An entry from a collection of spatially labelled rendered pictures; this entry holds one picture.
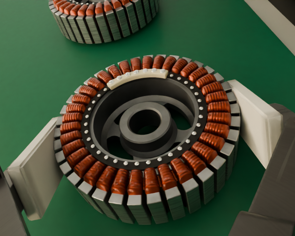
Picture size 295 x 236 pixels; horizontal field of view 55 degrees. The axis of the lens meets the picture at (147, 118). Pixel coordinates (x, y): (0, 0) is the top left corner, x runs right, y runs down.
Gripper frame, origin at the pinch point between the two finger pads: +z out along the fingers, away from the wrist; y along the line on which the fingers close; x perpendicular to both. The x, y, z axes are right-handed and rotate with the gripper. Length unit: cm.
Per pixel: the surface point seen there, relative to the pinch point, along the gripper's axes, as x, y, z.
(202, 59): 2.1, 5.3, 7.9
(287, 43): 1.9, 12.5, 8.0
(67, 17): 8.0, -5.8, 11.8
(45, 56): 4.9, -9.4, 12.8
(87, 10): 8.1, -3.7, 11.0
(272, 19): 3.7, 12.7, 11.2
